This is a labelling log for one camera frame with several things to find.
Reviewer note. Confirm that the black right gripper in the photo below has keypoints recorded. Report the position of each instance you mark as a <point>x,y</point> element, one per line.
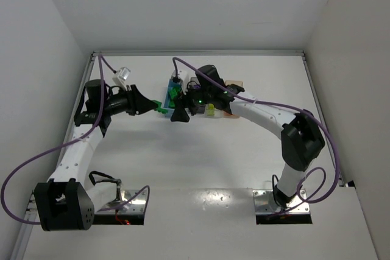
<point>185,101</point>

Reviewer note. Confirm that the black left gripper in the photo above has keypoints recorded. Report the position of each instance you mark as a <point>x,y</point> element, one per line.
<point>133,99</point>

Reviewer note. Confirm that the green lego plate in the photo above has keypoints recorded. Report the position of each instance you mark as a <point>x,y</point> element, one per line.
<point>159,107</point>

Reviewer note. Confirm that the lime brick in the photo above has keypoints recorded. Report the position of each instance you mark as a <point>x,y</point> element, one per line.
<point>210,110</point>

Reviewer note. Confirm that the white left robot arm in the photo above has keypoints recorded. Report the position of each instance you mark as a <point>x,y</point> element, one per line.
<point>62,202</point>

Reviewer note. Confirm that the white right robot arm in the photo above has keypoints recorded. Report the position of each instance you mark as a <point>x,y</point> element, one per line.
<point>300,137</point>

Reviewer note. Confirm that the blue container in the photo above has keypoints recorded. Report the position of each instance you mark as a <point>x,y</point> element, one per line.
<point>165,103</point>

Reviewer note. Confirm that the smoky grey container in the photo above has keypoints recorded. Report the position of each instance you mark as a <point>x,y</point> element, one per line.
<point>194,84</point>

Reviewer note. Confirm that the clear transparent container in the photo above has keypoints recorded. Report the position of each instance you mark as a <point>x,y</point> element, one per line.
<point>219,114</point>

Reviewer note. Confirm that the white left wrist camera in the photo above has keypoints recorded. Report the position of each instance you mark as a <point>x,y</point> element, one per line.
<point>120,77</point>

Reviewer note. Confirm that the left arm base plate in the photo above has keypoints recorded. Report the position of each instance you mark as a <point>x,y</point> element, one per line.
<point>131,210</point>

